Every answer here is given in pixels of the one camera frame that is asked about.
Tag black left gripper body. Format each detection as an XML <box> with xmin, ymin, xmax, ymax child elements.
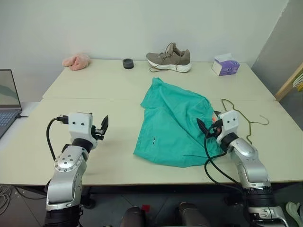
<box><xmin>91</xmin><ymin>126</ymin><xmax>106</xmax><ymax>142</ymax></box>

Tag pink plush toy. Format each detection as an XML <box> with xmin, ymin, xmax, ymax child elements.
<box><xmin>62</xmin><ymin>52</ymin><xmax>91</xmax><ymax>71</ymax></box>

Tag grey laptop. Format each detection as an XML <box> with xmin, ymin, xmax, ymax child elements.
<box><xmin>0</xmin><ymin>69</ymin><xmax>23</xmax><ymax>140</ymax></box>

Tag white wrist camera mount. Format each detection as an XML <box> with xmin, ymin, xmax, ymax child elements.
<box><xmin>216</xmin><ymin>110</ymin><xmax>239</xmax><ymax>144</ymax></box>
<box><xmin>68</xmin><ymin>112</ymin><xmax>98</xmax><ymax>150</ymax></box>

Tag black table leg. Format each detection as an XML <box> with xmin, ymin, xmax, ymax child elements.
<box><xmin>80</xmin><ymin>186</ymin><xmax>97</xmax><ymax>209</ymax></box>

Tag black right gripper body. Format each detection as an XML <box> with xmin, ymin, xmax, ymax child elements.
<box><xmin>208</xmin><ymin>119</ymin><xmax>224</xmax><ymax>138</ymax></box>

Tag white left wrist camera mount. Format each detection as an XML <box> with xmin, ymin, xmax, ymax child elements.
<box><xmin>68</xmin><ymin>112</ymin><xmax>98</xmax><ymax>150</ymax></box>

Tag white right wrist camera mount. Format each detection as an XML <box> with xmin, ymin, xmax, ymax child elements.
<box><xmin>216</xmin><ymin>110</ymin><xmax>239</xmax><ymax>144</ymax></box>

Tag grey loose cables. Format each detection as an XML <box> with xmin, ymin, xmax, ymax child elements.
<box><xmin>0</xmin><ymin>184</ymin><xmax>12</xmax><ymax>213</ymax></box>

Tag olive wire clothes hanger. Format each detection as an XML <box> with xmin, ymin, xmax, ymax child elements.
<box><xmin>221</xmin><ymin>98</ymin><xmax>270</xmax><ymax>144</ymax></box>

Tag teal green shorts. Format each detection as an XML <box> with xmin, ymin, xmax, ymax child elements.
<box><xmin>133</xmin><ymin>77</ymin><xmax>220</xmax><ymax>168</ymax></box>

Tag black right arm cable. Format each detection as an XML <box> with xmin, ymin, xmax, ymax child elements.
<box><xmin>204</xmin><ymin>126</ymin><xmax>244</xmax><ymax>190</ymax></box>

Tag purple and white tissue box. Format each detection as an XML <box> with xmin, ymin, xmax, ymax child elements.
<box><xmin>211</xmin><ymin>53</ymin><xmax>241</xmax><ymax>77</ymax></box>

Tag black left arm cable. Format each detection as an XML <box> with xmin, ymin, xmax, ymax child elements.
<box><xmin>46</xmin><ymin>114</ymin><xmax>70</xmax><ymax>161</ymax></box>

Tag light wooden frame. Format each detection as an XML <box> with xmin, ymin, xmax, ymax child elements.
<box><xmin>276</xmin><ymin>61</ymin><xmax>303</xmax><ymax>102</ymax></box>

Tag pale green object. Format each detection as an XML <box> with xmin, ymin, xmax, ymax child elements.
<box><xmin>285</xmin><ymin>201</ymin><xmax>303</xmax><ymax>227</ymax></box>

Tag black round container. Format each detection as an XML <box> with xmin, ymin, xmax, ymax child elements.
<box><xmin>122</xmin><ymin>58</ymin><xmax>135</xmax><ymax>70</ymax></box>

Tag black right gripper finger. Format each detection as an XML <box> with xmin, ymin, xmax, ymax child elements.
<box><xmin>196</xmin><ymin>118</ymin><xmax>210</xmax><ymax>135</ymax></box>

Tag taupe sneaker with white sole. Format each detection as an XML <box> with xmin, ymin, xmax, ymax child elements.
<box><xmin>146</xmin><ymin>42</ymin><xmax>192</xmax><ymax>73</ymax></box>

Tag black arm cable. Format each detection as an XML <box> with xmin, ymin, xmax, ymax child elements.
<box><xmin>204</xmin><ymin>126</ymin><xmax>244</xmax><ymax>190</ymax></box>
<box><xmin>46</xmin><ymin>114</ymin><xmax>70</xmax><ymax>161</ymax></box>

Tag dark rounded shape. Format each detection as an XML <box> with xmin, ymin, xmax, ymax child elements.
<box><xmin>177</xmin><ymin>202</ymin><xmax>211</xmax><ymax>227</ymax></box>
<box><xmin>122</xmin><ymin>206</ymin><xmax>146</xmax><ymax>227</ymax></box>

